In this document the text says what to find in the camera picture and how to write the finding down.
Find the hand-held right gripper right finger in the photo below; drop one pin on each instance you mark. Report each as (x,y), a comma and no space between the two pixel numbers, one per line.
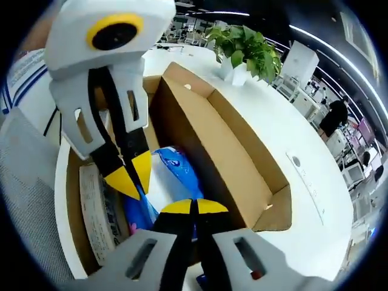
(224,257)

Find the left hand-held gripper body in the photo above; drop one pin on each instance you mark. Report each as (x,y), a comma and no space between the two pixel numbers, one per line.
(75,57)

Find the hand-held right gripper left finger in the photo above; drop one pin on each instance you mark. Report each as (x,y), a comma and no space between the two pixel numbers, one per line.
(169,242)

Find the blue flowered soft tissue pack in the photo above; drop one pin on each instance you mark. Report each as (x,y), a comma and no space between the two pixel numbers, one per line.
(169,182)

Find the brown cardboard shoe box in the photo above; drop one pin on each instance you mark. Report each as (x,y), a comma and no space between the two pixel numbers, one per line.
(230,157)

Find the grey mesh office chair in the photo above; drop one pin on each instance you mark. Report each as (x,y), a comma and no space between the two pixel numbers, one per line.
(27,197)

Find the green potted plant white pot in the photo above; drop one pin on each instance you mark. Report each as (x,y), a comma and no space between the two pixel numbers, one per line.
(245,48)

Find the white office cabinet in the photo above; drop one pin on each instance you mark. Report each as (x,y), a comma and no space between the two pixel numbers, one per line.
(307,104)

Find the white square pillar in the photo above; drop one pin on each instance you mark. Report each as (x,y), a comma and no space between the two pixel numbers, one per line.
(300,59)

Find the purple monitor screen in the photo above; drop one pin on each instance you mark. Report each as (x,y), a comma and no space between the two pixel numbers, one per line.
(366,126)

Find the long curved ceiling light strip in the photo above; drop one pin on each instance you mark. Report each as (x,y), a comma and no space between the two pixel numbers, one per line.
(339,51)

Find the white ceiling air conditioner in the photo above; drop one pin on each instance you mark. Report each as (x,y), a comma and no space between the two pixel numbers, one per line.
(359,42)

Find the blue white wall poster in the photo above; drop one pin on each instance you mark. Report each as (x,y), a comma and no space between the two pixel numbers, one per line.
(27,75)

